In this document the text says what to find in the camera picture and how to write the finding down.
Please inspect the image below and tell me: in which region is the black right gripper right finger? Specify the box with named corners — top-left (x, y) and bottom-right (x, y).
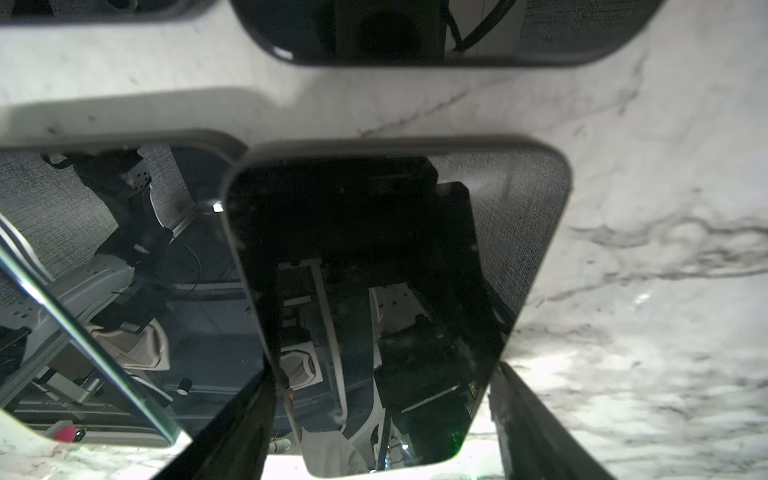
top-left (490, 362), bottom-right (614, 480)

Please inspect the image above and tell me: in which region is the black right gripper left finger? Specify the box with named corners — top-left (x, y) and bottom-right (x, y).
top-left (155, 363), bottom-right (277, 480)

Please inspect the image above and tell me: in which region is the black phone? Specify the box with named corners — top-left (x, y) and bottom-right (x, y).
top-left (1, 144), bottom-right (264, 445)
top-left (1, 0), bottom-right (216, 26)
top-left (232, 0), bottom-right (662, 67)
top-left (222, 141), bottom-right (571, 479)

